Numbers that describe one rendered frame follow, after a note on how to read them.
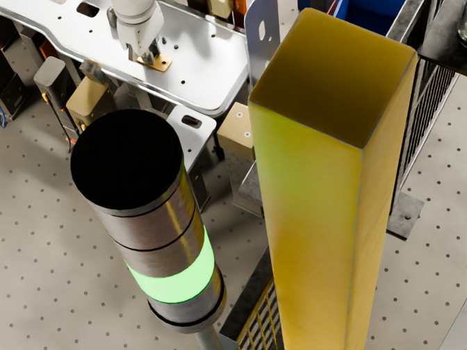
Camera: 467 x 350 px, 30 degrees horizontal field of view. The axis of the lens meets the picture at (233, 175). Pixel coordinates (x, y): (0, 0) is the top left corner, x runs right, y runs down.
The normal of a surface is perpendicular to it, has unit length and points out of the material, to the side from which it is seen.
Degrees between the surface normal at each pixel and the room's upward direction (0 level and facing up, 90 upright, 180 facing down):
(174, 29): 0
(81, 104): 0
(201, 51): 0
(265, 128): 90
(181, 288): 90
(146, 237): 90
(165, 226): 90
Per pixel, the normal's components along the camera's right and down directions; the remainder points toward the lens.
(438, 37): -0.09, -0.43
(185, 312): 0.18, 0.88
